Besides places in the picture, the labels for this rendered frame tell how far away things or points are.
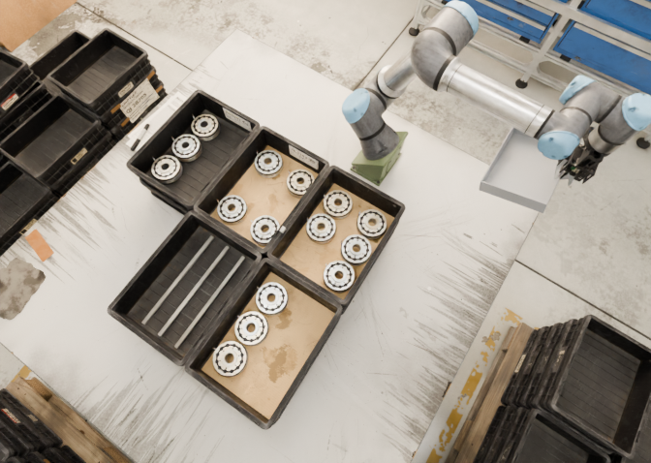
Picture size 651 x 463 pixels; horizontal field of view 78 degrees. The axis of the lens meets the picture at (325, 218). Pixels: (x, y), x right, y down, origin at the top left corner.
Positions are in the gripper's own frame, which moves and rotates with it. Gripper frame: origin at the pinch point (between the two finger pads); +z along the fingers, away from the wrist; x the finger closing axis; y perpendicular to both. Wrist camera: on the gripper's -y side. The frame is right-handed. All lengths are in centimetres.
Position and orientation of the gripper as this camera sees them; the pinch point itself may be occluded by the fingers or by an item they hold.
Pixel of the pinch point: (561, 173)
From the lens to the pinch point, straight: 144.4
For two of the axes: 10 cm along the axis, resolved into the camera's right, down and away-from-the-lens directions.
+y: -5.0, 8.0, -3.4
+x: 8.6, 4.7, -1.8
